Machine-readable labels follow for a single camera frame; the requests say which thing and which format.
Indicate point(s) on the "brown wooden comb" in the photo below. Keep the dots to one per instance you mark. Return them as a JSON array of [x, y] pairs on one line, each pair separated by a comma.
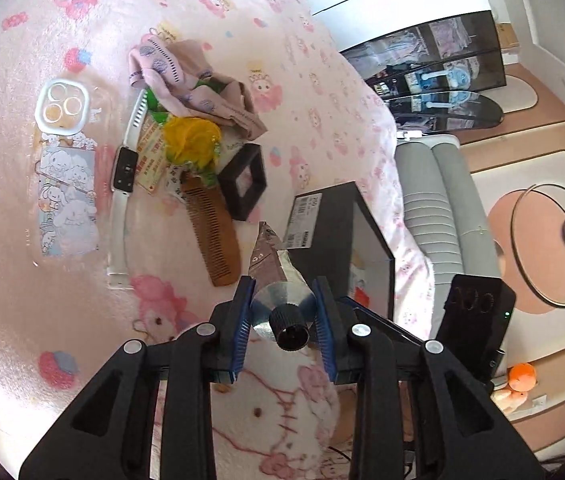
[[212, 230]]

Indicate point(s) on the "silver tube with black cap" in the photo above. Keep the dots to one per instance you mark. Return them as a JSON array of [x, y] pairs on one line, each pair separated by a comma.
[[272, 270]]

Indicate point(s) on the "clear cartoon phone case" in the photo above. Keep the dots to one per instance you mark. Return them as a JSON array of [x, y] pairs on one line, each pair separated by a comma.
[[67, 210]]

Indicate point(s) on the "black box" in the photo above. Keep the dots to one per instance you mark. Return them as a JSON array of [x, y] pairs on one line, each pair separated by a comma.
[[332, 225]]

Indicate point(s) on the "green packet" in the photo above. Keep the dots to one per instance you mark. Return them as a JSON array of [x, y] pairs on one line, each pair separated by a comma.
[[152, 100]]

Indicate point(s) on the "white smartwatch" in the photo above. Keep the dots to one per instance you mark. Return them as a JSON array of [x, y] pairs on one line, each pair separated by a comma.
[[125, 172]]

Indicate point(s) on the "red printed packet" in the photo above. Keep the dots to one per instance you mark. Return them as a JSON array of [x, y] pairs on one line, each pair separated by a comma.
[[151, 160]]

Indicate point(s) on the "black glass cabinet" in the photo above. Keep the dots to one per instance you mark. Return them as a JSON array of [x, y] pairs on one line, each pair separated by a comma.
[[482, 50]]

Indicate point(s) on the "white printed packet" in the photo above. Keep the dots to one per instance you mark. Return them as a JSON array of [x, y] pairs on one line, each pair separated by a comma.
[[177, 182]]

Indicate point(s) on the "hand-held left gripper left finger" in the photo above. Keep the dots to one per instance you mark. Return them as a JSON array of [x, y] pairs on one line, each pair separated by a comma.
[[240, 335]]

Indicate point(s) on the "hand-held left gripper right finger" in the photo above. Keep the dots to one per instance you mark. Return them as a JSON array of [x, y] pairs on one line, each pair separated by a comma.
[[326, 335]]

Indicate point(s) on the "grey ribbed chair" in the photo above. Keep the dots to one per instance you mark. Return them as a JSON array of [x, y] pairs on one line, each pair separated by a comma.
[[437, 200]]

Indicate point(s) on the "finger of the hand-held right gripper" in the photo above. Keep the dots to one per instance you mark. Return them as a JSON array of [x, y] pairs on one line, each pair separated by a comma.
[[387, 322]]

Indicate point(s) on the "pink printed cloth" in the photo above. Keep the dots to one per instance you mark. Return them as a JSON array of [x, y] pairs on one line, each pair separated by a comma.
[[162, 67]]

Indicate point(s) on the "beige plush toy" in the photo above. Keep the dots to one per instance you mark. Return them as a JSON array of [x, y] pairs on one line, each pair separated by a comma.
[[509, 400]]

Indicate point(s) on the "pink printed blanket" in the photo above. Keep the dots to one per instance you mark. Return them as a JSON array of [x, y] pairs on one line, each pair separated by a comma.
[[37, 310]]

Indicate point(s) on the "white wardrobe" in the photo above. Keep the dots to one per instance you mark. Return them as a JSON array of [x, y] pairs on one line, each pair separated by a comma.
[[387, 5]]

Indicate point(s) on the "black square frame insert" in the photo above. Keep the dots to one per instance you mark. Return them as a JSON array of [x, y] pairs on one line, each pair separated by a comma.
[[227, 185]]

